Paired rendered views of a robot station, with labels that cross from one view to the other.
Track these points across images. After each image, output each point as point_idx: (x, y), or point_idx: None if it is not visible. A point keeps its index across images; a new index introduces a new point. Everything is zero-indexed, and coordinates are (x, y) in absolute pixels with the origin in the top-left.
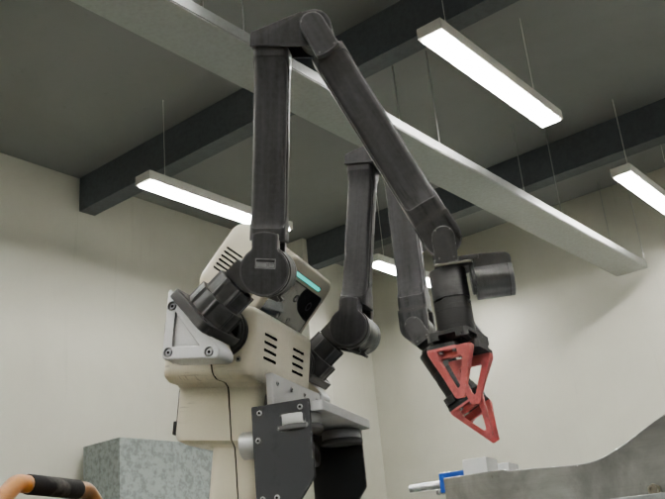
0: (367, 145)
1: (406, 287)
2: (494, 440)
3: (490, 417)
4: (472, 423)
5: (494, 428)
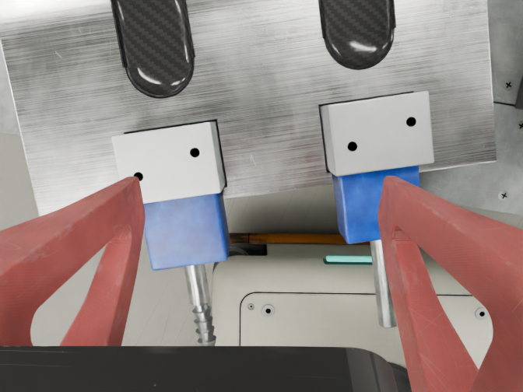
0: None
1: None
2: (140, 211)
3: (72, 262)
4: (454, 330)
5: (114, 215)
